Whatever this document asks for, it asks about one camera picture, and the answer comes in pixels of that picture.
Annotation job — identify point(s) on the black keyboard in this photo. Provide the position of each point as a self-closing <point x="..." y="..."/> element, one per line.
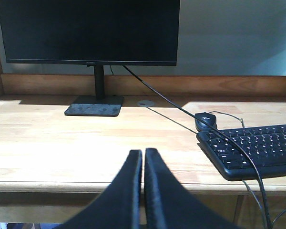
<point x="241" y="154"/>

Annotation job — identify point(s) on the black computer monitor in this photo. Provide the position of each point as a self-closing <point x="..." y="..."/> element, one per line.
<point x="93" y="33"/>

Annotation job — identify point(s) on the wooden desk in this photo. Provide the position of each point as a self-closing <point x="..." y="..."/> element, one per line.
<point x="51" y="165"/>

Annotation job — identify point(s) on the black computer mouse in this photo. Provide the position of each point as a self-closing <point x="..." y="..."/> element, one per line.
<point x="205" y="121"/>

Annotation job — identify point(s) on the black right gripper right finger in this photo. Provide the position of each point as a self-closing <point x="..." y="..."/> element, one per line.
<point x="169" y="205"/>

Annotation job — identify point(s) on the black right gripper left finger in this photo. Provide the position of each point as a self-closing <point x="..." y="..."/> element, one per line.
<point x="117" y="207"/>

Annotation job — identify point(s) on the grey desk cable grommet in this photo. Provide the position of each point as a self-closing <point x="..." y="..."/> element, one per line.
<point x="145" y="103"/>

